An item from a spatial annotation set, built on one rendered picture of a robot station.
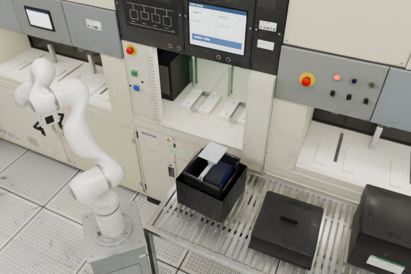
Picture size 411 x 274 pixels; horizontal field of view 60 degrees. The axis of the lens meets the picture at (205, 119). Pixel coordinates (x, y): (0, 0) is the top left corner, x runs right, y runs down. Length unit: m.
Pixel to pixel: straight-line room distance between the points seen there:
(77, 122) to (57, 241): 1.52
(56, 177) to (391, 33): 2.71
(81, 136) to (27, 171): 1.98
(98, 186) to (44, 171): 1.87
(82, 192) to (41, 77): 0.49
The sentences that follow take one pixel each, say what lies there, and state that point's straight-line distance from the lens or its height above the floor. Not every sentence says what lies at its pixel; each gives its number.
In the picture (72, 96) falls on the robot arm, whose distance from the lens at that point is 1.51.
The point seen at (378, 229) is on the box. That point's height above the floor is 1.01.
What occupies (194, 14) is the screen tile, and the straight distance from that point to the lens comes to 1.73.
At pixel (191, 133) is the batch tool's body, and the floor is 0.87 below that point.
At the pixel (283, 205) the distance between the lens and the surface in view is 1.84.
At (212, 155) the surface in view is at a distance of 1.71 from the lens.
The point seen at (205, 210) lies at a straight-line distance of 1.85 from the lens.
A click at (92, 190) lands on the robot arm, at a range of 1.56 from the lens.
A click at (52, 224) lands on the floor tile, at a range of 3.00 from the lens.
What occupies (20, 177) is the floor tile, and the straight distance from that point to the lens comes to 3.45.
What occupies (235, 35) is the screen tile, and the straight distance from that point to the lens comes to 1.68.
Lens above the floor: 2.29
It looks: 39 degrees down
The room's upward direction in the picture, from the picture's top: straight up
